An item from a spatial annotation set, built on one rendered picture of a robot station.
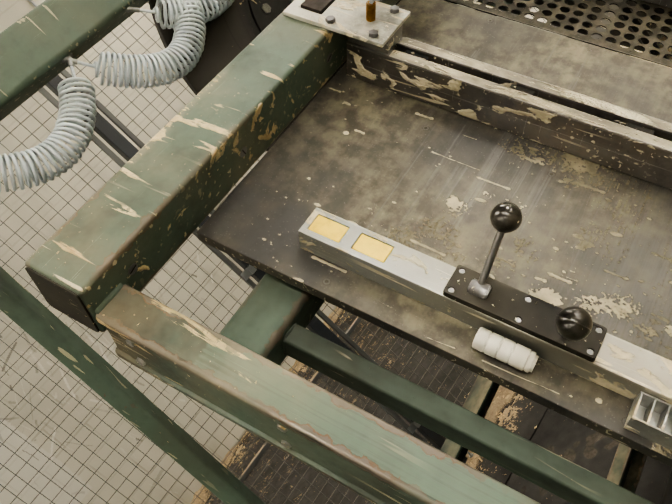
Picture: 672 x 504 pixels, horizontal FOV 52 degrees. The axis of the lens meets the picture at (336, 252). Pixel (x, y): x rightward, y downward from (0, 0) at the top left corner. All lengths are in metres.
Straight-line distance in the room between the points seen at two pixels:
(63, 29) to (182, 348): 0.76
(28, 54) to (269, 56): 0.47
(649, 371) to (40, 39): 1.14
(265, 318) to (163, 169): 0.25
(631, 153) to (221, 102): 0.62
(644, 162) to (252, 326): 0.62
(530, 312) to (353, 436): 0.27
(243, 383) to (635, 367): 0.47
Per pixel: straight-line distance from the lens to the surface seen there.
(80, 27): 1.46
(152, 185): 0.98
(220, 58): 1.61
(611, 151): 1.14
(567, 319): 0.78
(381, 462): 0.79
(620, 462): 2.51
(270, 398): 0.83
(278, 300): 1.00
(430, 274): 0.93
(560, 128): 1.14
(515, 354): 0.89
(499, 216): 0.85
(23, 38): 1.42
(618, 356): 0.91
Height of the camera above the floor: 1.83
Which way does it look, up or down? 15 degrees down
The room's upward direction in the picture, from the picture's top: 46 degrees counter-clockwise
